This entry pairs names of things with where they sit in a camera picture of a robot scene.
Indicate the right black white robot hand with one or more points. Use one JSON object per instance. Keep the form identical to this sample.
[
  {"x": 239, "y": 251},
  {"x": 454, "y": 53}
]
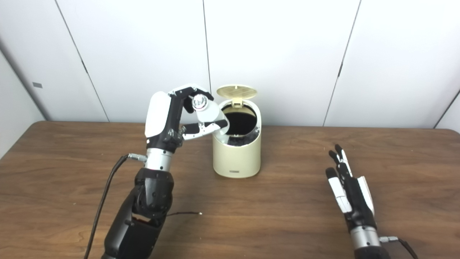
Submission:
[{"x": 355, "y": 201}]

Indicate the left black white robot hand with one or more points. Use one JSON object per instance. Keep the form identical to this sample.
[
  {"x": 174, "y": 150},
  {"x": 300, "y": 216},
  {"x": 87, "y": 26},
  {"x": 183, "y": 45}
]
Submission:
[{"x": 160, "y": 115}]

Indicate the small white plastic bottle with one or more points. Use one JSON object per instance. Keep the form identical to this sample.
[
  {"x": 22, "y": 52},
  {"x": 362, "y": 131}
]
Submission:
[{"x": 208, "y": 113}]

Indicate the round cream bin lid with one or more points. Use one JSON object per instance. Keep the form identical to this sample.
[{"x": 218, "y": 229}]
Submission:
[{"x": 237, "y": 91}]

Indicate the cream-colored bin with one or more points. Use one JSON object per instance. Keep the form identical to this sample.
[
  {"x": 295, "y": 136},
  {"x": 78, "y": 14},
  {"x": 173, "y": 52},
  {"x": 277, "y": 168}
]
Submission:
[{"x": 237, "y": 158}]

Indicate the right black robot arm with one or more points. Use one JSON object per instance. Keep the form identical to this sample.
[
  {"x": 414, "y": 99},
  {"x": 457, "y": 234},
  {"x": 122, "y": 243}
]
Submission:
[{"x": 364, "y": 241}]

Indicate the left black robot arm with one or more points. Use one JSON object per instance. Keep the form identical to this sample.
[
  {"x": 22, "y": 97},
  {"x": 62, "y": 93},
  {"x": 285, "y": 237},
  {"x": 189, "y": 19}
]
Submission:
[{"x": 151, "y": 194}]

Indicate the black bin liner bag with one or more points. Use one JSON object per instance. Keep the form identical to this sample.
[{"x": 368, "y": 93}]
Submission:
[{"x": 242, "y": 124}]

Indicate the small gray wall label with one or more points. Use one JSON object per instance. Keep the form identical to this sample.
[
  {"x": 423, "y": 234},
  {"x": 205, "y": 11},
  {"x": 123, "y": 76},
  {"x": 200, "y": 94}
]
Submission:
[{"x": 37, "y": 85}]

